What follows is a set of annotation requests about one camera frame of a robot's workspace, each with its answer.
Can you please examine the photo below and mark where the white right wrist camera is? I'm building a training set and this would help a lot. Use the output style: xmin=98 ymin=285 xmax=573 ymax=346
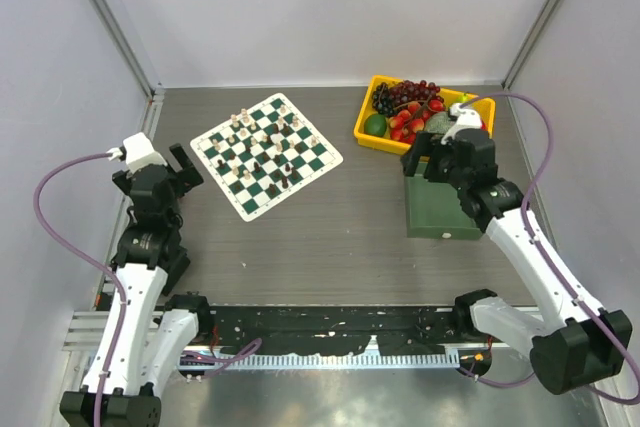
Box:
xmin=441 ymin=103 xmax=483 ymax=145

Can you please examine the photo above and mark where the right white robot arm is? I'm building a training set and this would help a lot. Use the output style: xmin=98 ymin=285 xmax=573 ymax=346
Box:
xmin=401 ymin=128 xmax=633 ymax=395

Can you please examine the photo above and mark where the aluminium frame rail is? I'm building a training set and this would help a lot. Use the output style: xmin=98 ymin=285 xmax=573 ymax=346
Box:
xmin=64 ymin=304 xmax=609 ymax=383

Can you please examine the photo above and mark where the green white chess board mat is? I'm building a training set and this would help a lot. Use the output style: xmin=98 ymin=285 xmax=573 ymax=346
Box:
xmin=190 ymin=93 xmax=343 ymax=222

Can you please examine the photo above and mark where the red cherry bunch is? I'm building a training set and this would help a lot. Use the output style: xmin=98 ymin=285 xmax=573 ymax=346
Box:
xmin=388 ymin=100 xmax=446 ymax=145

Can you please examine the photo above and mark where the green netted melon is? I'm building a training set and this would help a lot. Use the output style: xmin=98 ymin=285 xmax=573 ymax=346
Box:
xmin=424 ymin=112 xmax=455 ymax=135

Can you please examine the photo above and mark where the green lime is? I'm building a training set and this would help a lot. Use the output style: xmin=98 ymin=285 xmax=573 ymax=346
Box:
xmin=363 ymin=114 xmax=388 ymax=137

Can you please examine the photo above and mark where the green plastic tray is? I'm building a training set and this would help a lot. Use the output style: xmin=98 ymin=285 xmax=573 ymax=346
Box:
xmin=404 ymin=162 xmax=482 ymax=241

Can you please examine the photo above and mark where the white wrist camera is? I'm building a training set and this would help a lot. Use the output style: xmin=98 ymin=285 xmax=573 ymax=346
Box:
xmin=441 ymin=103 xmax=483 ymax=145
xmin=107 ymin=132 xmax=168 ymax=173

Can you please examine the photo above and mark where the black grape bunch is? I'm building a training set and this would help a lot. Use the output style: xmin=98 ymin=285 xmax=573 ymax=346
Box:
xmin=372 ymin=82 xmax=396 ymax=118

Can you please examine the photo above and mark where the green yellow pear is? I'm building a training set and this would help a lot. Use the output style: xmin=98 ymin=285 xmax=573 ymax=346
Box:
xmin=455 ymin=92 xmax=476 ymax=104

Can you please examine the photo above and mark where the yellow plastic fruit bin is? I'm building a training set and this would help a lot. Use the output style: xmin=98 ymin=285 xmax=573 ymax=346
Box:
xmin=353 ymin=75 xmax=475 ymax=155

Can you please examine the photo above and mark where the dark red grape bunch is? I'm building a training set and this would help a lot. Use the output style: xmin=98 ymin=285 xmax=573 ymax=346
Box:
xmin=389 ymin=80 xmax=444 ymax=107

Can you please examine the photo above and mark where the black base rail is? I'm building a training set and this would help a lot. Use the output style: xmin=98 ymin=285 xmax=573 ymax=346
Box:
xmin=190 ymin=305 xmax=498 ymax=356

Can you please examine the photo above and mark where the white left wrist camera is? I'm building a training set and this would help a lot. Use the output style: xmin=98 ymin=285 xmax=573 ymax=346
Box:
xmin=107 ymin=132 xmax=168 ymax=173

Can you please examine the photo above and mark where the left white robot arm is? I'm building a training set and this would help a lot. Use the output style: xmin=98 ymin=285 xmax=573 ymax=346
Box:
xmin=59 ymin=143 xmax=214 ymax=426

